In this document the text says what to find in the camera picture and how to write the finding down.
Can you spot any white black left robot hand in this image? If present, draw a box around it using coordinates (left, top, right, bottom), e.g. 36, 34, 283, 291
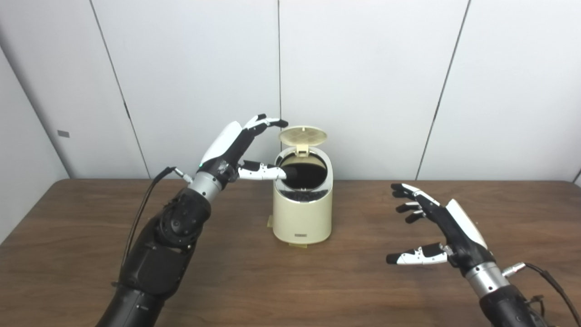
196, 114, 299, 185

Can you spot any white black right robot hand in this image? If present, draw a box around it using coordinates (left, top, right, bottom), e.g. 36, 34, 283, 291
386, 183, 497, 277

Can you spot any round cream bin lid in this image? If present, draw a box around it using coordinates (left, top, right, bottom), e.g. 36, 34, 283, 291
279, 126, 327, 158

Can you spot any cream-colored bin body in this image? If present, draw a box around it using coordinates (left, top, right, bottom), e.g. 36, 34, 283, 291
272, 146, 334, 246

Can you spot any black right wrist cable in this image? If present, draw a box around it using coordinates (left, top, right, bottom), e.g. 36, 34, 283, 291
502, 262, 581, 327

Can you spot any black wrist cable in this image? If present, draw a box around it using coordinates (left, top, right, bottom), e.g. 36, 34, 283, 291
502, 262, 581, 327
120, 166, 194, 273

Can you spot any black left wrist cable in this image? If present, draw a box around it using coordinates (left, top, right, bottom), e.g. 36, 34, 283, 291
120, 166, 194, 273

